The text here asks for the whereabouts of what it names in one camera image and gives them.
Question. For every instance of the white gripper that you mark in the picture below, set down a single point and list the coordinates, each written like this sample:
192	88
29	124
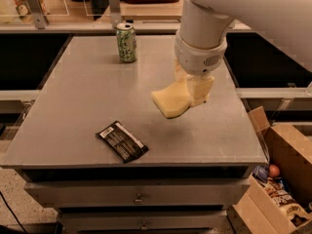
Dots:
198	58

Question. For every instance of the yellow sponge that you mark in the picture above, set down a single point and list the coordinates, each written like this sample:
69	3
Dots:
173	100

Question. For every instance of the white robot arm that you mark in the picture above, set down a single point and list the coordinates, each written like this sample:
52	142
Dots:
200	42

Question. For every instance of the black rxbar chocolate wrapper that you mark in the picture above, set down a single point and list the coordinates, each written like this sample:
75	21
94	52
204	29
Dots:
122	142

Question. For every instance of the green soda can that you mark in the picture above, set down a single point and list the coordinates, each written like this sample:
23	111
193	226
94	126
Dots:
126	42

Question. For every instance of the upper grey drawer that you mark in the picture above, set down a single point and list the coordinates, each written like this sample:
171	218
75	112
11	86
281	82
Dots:
137	193

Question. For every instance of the grey drawer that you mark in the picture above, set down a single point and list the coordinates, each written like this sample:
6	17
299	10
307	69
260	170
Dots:
142	221
137	193

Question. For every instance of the red apple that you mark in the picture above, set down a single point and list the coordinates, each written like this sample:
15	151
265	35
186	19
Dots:
274	171

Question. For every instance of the brown snack bag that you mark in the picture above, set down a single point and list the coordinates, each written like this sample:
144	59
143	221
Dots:
285	202

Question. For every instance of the cardboard box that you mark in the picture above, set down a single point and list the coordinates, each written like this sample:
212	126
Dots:
291	151

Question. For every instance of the lower grey drawer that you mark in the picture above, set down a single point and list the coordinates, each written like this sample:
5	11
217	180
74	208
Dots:
142	221

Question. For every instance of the middle metal bracket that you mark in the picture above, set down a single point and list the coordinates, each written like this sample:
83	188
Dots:
115	12

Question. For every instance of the metal bracket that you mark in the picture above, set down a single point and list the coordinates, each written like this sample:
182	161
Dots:
115	12
39	18

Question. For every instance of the left metal bracket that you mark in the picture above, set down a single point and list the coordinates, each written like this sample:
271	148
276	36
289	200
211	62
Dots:
39	18

